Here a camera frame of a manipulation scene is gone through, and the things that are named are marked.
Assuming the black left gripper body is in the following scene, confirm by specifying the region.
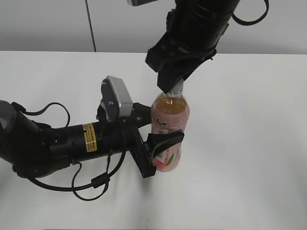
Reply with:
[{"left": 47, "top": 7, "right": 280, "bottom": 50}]
[{"left": 96, "top": 105, "right": 156, "bottom": 178}]

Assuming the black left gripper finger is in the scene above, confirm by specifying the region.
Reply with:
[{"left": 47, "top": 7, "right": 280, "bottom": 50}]
[
  {"left": 131, "top": 103, "right": 151, "bottom": 128},
  {"left": 144, "top": 132, "right": 185, "bottom": 161}
]

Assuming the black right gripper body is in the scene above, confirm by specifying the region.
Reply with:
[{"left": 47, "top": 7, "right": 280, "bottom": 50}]
[{"left": 145, "top": 33, "right": 216, "bottom": 78}]

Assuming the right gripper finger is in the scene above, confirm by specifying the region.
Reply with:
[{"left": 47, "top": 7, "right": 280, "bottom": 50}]
[{"left": 157, "top": 63, "right": 189, "bottom": 93}]

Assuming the pink oolong tea bottle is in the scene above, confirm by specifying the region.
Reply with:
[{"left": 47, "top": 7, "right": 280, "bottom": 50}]
[{"left": 151, "top": 90, "right": 190, "bottom": 172}]

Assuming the white bottle cap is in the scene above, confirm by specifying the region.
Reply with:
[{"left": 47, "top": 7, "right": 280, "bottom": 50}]
[{"left": 172, "top": 79, "right": 184, "bottom": 94}]

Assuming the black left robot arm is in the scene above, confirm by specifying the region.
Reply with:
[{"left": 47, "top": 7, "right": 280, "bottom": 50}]
[{"left": 0, "top": 101, "right": 156, "bottom": 178}]

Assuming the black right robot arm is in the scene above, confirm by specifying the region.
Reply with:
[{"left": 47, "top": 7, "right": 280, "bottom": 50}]
[{"left": 145, "top": 0, "right": 239, "bottom": 93}]

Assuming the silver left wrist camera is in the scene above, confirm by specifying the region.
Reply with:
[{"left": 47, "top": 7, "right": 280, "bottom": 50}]
[{"left": 101, "top": 76, "right": 133, "bottom": 122}]

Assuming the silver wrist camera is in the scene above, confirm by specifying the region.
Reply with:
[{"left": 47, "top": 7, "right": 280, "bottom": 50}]
[
  {"left": 126, "top": 0, "right": 157, "bottom": 7},
  {"left": 101, "top": 76, "right": 133, "bottom": 122}
]

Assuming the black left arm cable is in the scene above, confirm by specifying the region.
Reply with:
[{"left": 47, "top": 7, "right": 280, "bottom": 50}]
[{"left": 12, "top": 102, "right": 127, "bottom": 201}]

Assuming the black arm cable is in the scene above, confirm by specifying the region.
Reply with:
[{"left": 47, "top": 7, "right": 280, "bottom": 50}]
[
  {"left": 12, "top": 102, "right": 127, "bottom": 201},
  {"left": 231, "top": 0, "right": 269, "bottom": 25}
]

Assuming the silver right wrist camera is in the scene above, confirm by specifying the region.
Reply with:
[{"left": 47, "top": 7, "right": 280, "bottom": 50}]
[{"left": 126, "top": 0, "right": 157, "bottom": 7}]

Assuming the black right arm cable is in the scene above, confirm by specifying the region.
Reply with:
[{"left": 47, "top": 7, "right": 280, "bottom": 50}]
[{"left": 231, "top": 0, "right": 269, "bottom": 25}]

